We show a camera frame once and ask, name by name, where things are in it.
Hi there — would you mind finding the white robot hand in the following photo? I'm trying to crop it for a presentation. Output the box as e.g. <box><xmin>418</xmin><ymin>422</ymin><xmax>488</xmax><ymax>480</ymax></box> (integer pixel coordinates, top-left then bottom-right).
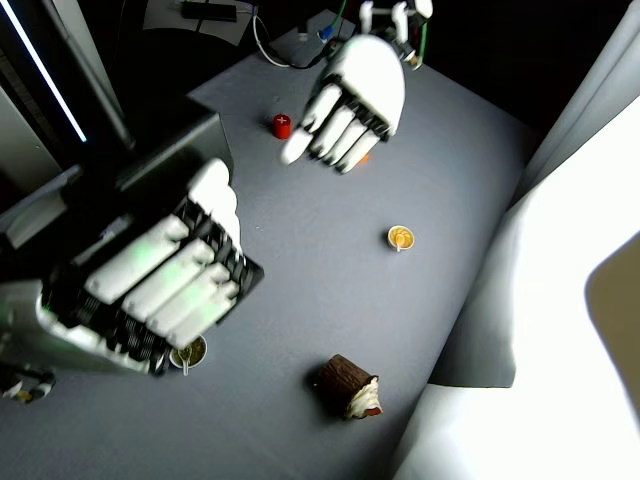
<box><xmin>279</xmin><ymin>33</ymin><xmax>406</xmax><ymax>175</ymax></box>
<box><xmin>0</xmin><ymin>158</ymin><xmax>265</xmax><ymax>377</ymax></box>

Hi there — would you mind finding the black brick toy phone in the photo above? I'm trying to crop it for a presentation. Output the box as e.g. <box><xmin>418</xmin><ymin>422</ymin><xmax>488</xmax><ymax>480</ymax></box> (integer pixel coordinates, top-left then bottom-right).
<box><xmin>0</xmin><ymin>97</ymin><xmax>235</xmax><ymax>281</ymax></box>

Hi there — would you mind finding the grey flat box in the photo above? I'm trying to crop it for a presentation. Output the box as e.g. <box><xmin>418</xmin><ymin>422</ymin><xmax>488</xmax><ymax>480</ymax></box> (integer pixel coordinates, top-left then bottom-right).
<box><xmin>267</xmin><ymin>9</ymin><xmax>346</xmax><ymax>70</ymax></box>

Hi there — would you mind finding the small bowl of green soup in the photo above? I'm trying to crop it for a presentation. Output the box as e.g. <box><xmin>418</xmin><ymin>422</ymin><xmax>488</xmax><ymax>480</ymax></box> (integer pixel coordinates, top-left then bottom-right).
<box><xmin>168</xmin><ymin>334</ymin><xmax>208</xmax><ymax>377</ymax></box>

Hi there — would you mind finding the small cup of latte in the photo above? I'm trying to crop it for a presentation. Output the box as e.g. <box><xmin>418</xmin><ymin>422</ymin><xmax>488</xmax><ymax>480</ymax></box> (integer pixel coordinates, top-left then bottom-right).
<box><xmin>387</xmin><ymin>224</ymin><xmax>416</xmax><ymax>254</ymax></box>

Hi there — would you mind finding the grey table cloth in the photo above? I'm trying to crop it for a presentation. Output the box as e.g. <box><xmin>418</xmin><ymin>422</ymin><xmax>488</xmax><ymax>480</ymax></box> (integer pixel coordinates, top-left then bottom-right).
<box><xmin>0</xmin><ymin>49</ymin><xmax>539</xmax><ymax>480</ymax></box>

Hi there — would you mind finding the black flat device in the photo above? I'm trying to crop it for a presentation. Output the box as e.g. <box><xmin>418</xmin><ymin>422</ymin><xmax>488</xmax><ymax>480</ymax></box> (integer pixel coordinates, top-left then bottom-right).
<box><xmin>180</xmin><ymin>0</ymin><xmax>239</xmax><ymax>24</ymax></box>

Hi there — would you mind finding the brown toy cupcake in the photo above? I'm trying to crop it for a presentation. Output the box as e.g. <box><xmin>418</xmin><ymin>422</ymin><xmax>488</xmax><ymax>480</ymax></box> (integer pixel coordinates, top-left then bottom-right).
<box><xmin>313</xmin><ymin>353</ymin><xmax>384</xmax><ymax>420</ymax></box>

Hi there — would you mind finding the white light strip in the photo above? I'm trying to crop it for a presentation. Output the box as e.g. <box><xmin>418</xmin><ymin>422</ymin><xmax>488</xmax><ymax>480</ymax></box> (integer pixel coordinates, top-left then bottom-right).
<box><xmin>0</xmin><ymin>0</ymin><xmax>89</xmax><ymax>144</ymax></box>

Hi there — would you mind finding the white curtain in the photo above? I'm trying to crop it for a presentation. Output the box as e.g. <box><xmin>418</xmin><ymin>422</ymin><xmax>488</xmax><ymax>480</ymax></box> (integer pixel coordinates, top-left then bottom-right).
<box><xmin>394</xmin><ymin>0</ymin><xmax>640</xmax><ymax>480</ymax></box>

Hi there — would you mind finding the beige panel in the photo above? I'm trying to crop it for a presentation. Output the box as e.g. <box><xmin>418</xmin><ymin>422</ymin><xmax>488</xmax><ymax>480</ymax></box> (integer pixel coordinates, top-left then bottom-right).
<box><xmin>584</xmin><ymin>232</ymin><xmax>640</xmax><ymax>416</ymax></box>

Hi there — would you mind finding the white cable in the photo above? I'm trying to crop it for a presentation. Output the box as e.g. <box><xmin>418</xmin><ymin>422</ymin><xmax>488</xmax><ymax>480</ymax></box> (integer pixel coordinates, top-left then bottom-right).
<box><xmin>252</xmin><ymin>13</ymin><xmax>292</xmax><ymax>69</ymax></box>

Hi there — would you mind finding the white upright post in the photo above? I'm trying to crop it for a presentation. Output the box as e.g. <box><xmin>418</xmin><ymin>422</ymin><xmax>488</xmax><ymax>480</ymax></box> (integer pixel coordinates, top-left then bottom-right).
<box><xmin>42</xmin><ymin>0</ymin><xmax>134</xmax><ymax>149</ymax></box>

